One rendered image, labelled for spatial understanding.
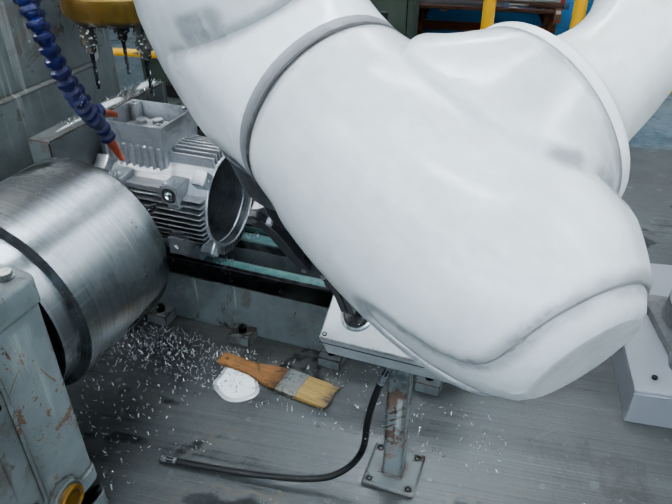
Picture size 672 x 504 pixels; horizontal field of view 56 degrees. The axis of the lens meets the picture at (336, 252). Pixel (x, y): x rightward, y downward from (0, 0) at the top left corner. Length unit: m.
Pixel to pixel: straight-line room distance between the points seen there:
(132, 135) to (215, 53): 0.74
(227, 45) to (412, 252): 0.13
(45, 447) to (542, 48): 0.64
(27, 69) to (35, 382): 0.59
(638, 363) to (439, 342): 0.82
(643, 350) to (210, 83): 0.87
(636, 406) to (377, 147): 0.82
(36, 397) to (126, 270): 0.18
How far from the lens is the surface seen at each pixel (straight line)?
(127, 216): 0.83
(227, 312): 1.09
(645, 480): 0.97
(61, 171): 0.86
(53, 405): 0.75
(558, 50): 0.28
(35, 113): 1.16
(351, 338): 0.69
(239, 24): 0.30
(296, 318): 1.03
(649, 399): 1.01
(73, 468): 0.82
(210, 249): 1.03
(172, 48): 0.32
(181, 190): 0.98
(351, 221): 0.24
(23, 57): 1.15
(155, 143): 1.02
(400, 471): 0.87
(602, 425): 1.02
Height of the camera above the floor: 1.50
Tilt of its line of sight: 33 degrees down
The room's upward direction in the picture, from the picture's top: straight up
